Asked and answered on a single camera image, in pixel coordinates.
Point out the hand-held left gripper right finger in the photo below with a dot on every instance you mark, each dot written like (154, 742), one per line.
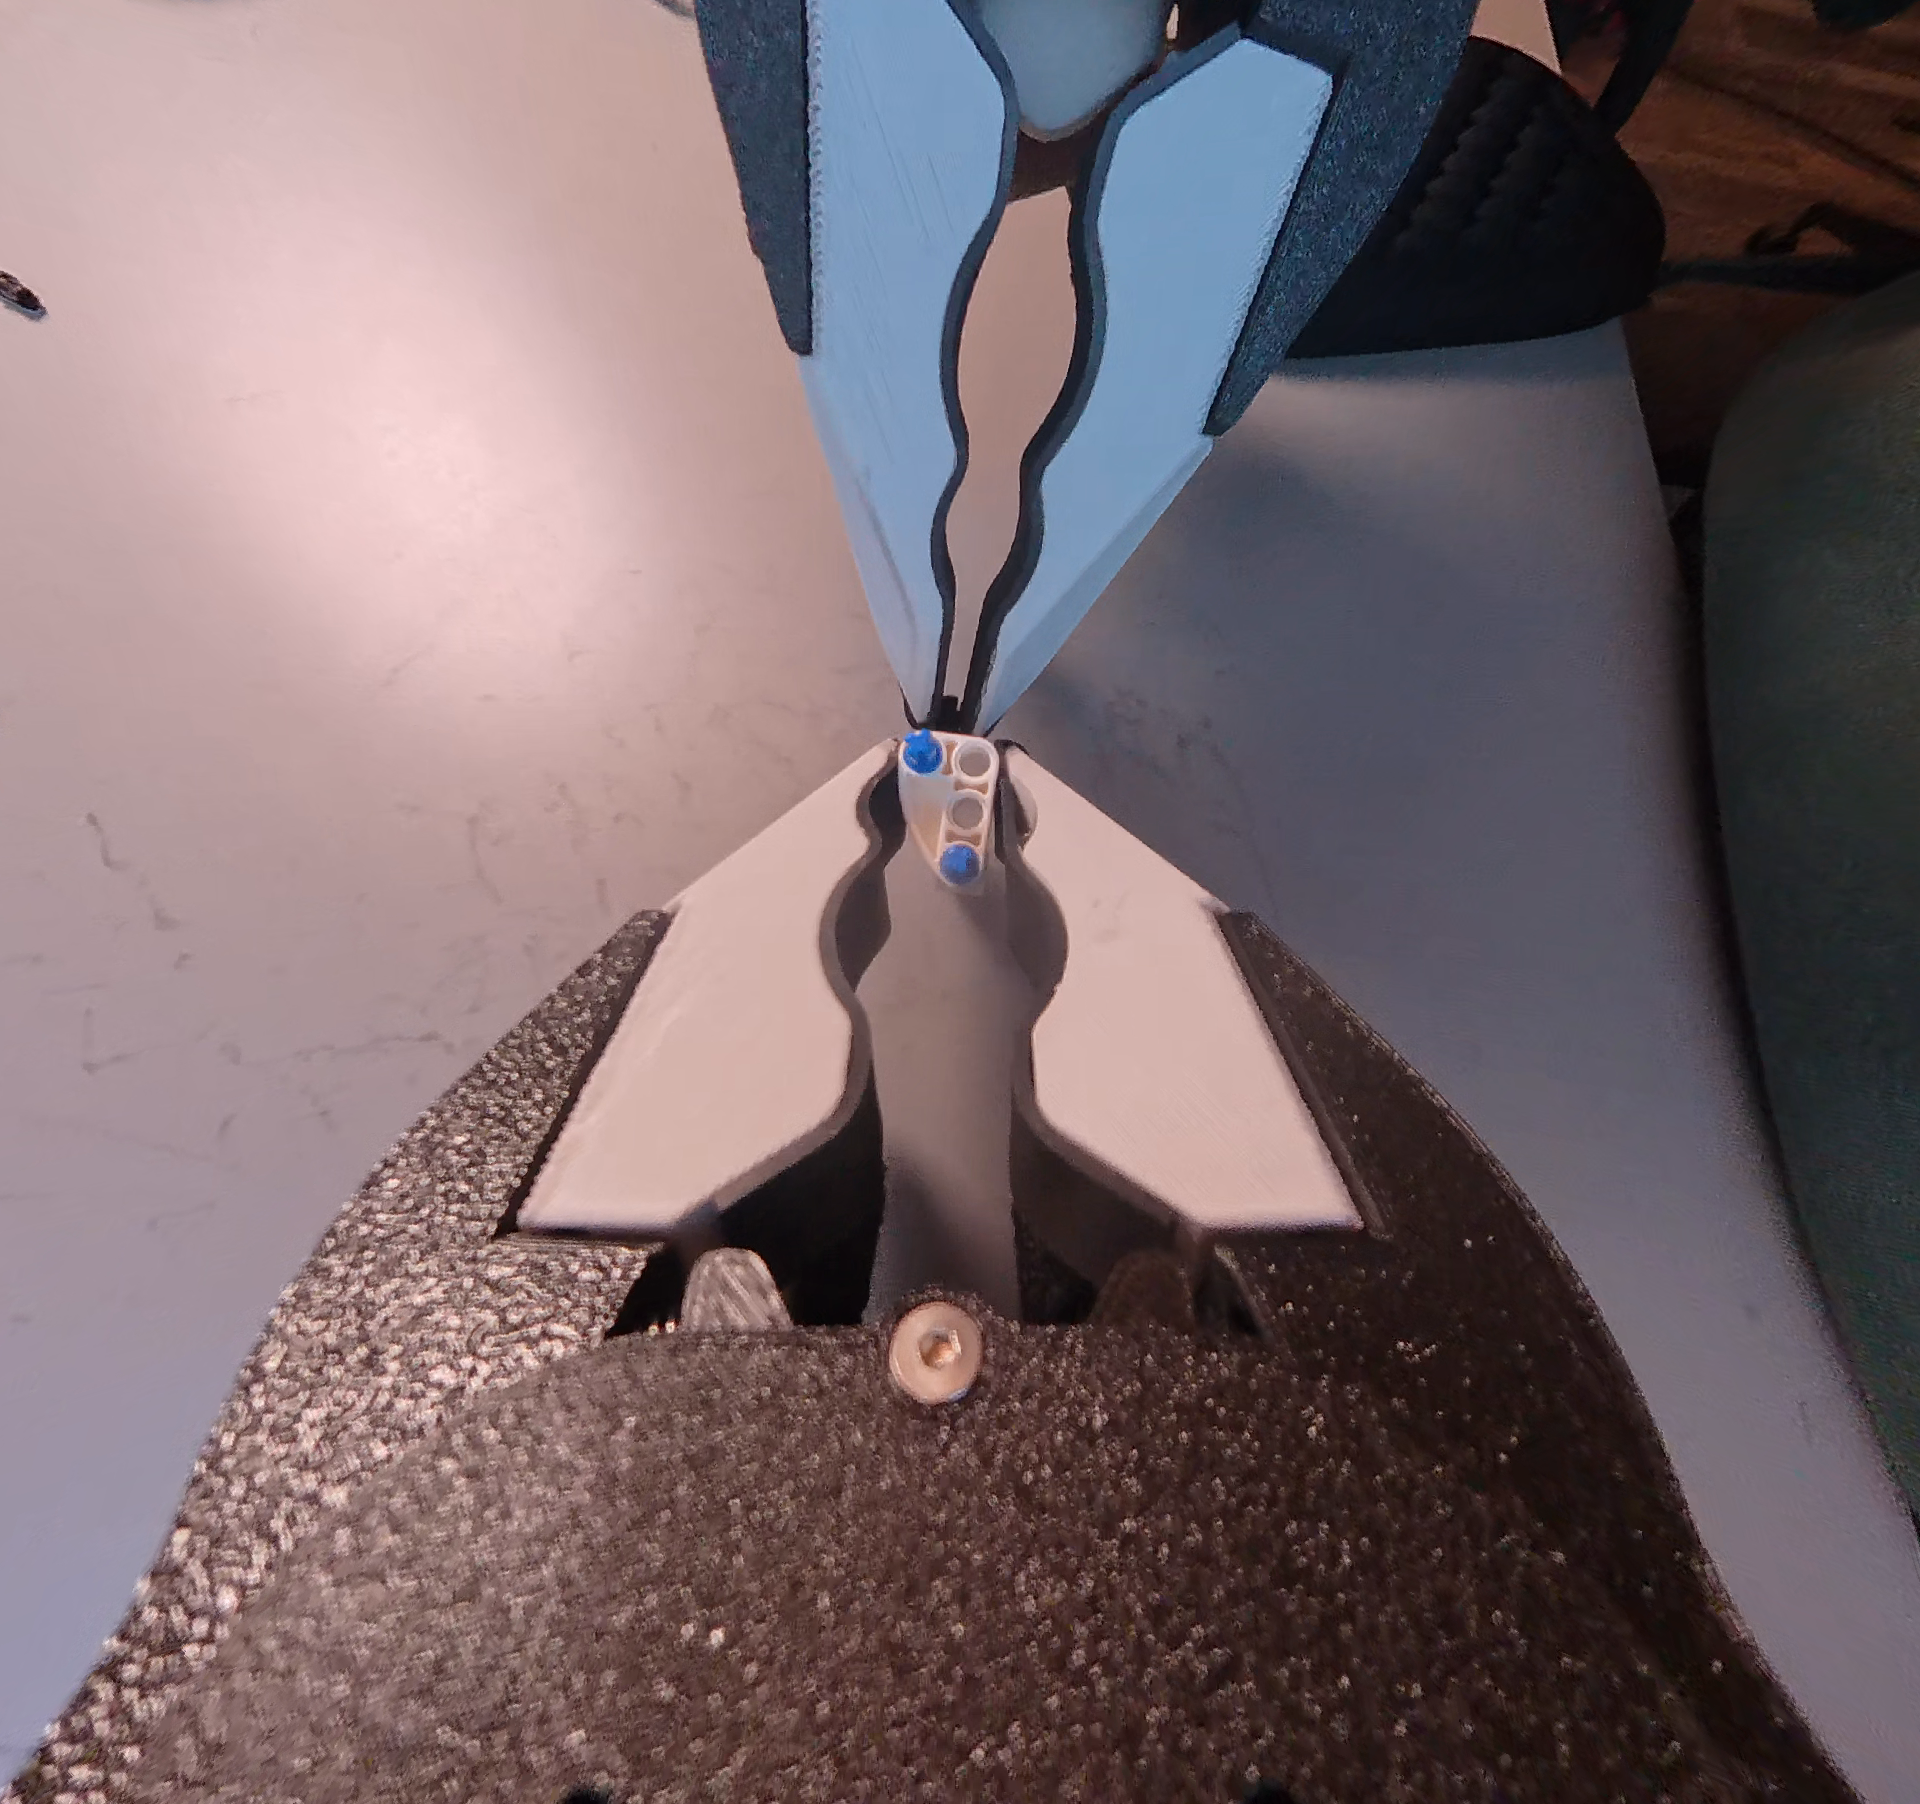
(1185, 1070)

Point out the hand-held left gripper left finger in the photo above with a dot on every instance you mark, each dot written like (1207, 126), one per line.
(690, 1070)

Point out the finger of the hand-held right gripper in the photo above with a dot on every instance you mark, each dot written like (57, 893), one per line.
(886, 183)
(1185, 259)

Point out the blue lego pin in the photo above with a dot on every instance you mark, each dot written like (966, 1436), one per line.
(960, 867)
(918, 752)

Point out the white lego panel piece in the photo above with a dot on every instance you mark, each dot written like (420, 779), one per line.
(921, 799)

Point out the scattered small lego pieces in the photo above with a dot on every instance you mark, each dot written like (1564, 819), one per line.
(16, 292)

